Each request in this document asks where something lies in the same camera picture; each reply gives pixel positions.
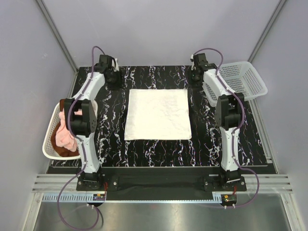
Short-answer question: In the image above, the right controller board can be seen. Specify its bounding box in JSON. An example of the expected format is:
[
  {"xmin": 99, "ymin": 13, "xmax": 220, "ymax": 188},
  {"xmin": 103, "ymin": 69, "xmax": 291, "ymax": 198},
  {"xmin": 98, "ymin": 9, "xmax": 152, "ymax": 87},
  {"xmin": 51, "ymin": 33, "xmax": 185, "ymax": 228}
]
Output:
[{"xmin": 222, "ymin": 194, "xmax": 237, "ymax": 204}]

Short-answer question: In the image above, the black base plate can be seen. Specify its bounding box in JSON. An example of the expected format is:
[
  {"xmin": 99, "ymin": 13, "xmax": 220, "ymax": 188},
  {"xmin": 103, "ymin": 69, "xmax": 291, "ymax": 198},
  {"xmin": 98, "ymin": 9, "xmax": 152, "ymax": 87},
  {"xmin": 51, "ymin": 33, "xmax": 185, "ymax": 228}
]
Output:
[{"xmin": 77, "ymin": 167, "xmax": 247, "ymax": 192}]

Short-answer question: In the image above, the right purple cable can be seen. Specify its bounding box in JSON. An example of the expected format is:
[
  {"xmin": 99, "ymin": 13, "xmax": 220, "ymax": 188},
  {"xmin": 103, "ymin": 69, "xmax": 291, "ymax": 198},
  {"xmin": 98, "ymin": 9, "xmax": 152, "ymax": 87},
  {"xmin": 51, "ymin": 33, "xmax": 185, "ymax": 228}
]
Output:
[{"xmin": 191, "ymin": 47, "xmax": 259, "ymax": 208}]

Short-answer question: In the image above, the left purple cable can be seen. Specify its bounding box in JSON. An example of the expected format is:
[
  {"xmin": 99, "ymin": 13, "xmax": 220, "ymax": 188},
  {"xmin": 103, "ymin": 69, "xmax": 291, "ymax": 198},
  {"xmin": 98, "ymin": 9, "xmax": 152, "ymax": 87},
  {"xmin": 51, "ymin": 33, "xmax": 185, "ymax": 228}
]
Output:
[{"xmin": 55, "ymin": 45, "xmax": 108, "ymax": 229}]

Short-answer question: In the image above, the pink towel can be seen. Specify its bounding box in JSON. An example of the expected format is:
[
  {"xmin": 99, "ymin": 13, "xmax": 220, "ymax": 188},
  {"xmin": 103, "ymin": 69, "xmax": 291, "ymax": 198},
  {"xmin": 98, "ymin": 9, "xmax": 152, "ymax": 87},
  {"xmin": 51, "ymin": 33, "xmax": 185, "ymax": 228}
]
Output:
[{"xmin": 54, "ymin": 108, "xmax": 84, "ymax": 152}]

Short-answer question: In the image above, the controller board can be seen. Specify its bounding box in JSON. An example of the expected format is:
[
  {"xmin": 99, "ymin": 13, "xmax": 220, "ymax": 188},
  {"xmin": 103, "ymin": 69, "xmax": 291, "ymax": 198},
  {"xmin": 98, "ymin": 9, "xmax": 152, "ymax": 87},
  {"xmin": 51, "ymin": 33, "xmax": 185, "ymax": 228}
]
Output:
[
  {"xmin": 93, "ymin": 193, "xmax": 106, "ymax": 201},
  {"xmin": 222, "ymin": 194, "xmax": 237, "ymax": 204}
]

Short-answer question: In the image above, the purple cable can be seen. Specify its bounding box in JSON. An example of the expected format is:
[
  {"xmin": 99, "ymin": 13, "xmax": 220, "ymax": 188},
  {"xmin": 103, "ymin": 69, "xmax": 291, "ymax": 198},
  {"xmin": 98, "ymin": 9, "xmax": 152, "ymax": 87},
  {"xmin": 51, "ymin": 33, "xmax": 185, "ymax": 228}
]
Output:
[
  {"xmin": 191, "ymin": 47, "xmax": 259, "ymax": 208},
  {"xmin": 55, "ymin": 45, "xmax": 108, "ymax": 229}
]

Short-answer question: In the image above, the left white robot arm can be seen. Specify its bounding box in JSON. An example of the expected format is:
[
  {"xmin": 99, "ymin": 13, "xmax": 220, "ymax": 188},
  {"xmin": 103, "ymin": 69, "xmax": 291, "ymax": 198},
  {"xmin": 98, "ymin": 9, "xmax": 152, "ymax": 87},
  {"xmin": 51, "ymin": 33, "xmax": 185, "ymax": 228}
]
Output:
[{"xmin": 64, "ymin": 54, "xmax": 122, "ymax": 191}]

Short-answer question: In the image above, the brown towel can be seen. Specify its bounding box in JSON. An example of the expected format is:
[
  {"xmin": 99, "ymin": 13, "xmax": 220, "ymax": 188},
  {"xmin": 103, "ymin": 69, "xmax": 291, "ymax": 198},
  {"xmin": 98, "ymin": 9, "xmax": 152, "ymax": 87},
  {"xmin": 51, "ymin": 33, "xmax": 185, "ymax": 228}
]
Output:
[{"xmin": 49, "ymin": 99, "xmax": 80, "ymax": 158}]

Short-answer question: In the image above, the white basket with towels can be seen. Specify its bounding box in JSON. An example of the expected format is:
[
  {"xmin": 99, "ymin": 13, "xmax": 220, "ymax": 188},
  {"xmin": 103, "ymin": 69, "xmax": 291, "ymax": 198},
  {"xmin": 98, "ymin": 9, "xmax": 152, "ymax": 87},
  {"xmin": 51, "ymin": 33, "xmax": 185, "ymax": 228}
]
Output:
[{"xmin": 42, "ymin": 98, "xmax": 98, "ymax": 161}]

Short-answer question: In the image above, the left controller board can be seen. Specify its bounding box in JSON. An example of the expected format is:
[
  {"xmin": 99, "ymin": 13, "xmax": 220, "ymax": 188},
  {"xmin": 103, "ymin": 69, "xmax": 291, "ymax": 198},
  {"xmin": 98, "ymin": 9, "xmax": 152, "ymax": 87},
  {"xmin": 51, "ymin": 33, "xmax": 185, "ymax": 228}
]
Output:
[{"xmin": 93, "ymin": 193, "xmax": 106, "ymax": 201}]

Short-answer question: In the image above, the black marble pattern mat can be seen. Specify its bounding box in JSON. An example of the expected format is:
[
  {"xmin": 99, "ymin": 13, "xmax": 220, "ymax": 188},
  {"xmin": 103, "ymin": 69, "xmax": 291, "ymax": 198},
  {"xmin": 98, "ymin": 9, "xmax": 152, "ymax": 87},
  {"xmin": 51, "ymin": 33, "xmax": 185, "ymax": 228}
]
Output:
[{"xmin": 47, "ymin": 65, "xmax": 276, "ymax": 174}]

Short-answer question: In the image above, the slotted cable duct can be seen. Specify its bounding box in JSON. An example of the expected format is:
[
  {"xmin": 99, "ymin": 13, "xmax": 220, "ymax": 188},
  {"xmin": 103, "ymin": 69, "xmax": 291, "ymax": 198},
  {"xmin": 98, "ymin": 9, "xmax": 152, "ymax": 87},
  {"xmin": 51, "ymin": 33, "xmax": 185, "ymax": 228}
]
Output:
[{"xmin": 42, "ymin": 193, "xmax": 103, "ymax": 203}]

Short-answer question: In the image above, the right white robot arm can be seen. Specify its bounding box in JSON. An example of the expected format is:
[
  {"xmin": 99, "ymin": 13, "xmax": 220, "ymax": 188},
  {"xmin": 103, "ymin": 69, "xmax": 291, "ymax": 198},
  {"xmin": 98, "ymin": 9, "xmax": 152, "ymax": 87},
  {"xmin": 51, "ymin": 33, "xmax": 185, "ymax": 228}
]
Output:
[{"xmin": 188, "ymin": 53, "xmax": 244, "ymax": 173}]

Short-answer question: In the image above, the empty white mesh basket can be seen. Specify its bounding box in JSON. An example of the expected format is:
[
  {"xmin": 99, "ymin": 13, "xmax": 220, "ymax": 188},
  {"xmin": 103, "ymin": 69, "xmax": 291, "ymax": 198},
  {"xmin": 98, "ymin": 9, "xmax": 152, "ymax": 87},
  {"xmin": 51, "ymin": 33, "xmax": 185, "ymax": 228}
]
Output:
[{"xmin": 203, "ymin": 62, "xmax": 268, "ymax": 107}]

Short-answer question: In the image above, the white towel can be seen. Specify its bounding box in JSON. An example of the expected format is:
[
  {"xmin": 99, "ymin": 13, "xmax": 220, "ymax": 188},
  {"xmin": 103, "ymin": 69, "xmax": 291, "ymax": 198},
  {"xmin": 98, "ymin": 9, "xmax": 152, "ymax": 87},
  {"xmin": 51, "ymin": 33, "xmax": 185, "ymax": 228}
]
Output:
[{"xmin": 124, "ymin": 89, "xmax": 192, "ymax": 141}]

